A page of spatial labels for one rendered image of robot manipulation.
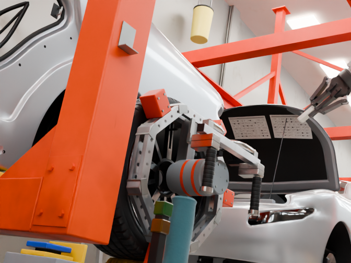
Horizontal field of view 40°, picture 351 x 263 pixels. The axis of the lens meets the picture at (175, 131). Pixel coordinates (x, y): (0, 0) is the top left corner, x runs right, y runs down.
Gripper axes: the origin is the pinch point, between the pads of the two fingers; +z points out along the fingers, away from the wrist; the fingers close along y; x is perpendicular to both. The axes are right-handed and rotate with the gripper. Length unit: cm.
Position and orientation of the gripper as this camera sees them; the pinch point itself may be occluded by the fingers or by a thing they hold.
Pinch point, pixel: (307, 114)
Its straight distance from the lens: 176.5
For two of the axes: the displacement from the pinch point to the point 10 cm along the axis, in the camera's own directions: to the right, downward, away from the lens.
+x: 6.1, 2.5, 7.5
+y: 4.0, 7.2, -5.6
